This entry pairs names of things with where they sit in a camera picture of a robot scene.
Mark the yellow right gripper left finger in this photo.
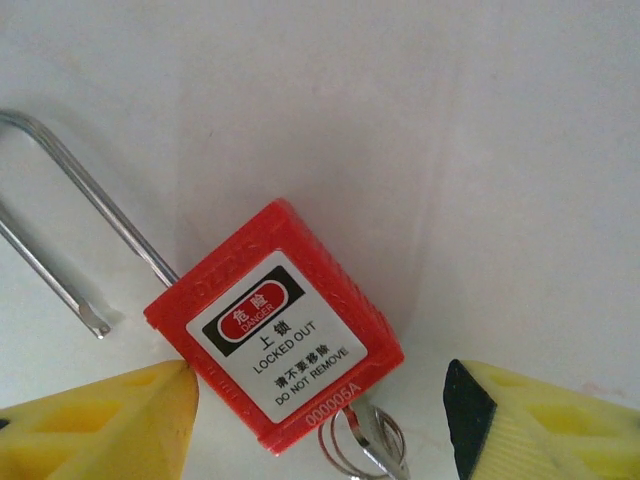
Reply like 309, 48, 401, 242
0, 359, 200, 480

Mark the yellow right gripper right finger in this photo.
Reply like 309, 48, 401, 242
443, 357, 640, 480

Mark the silver key with ring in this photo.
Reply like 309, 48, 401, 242
319, 402, 412, 480

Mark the red safety padlock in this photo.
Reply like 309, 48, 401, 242
0, 109, 405, 457

